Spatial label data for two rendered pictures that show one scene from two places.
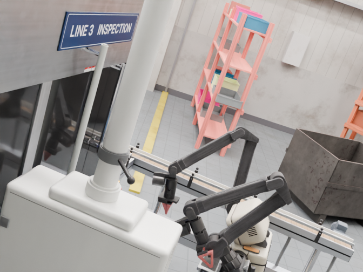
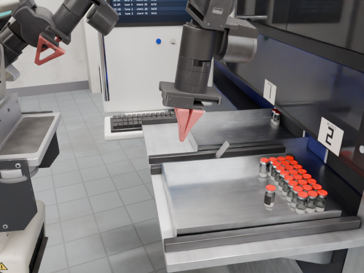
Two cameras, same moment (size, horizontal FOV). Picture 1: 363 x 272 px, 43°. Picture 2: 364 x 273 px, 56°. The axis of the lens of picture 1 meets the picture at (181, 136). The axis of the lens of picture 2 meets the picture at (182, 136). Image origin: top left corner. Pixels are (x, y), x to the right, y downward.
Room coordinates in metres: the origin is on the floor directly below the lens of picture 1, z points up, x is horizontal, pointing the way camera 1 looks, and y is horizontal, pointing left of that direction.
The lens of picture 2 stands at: (2.67, -0.25, 1.34)
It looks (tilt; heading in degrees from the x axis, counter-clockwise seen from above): 25 degrees down; 160
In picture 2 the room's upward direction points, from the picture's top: straight up
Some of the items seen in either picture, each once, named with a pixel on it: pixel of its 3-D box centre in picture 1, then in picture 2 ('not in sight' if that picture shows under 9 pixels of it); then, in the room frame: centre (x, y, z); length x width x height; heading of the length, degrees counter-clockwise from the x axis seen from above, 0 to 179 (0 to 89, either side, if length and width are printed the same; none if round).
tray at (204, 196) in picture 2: not in sight; (240, 190); (2.09, 0.10, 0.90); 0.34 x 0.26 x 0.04; 80
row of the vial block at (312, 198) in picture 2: not in sight; (294, 182); (2.11, 0.23, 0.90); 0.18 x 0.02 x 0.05; 170
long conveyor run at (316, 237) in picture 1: (221, 192); not in sight; (2.97, -0.40, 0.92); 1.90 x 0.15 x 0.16; 80
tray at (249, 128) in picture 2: not in sight; (239, 129); (1.77, 0.27, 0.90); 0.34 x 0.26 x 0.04; 80
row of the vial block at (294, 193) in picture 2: not in sight; (285, 183); (2.11, 0.21, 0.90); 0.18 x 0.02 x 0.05; 170
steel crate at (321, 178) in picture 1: (336, 178); not in sight; (5.73, -2.11, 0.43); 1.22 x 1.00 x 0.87; 119
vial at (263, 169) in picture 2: not in sight; (263, 167); (2.03, 0.20, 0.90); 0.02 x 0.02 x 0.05
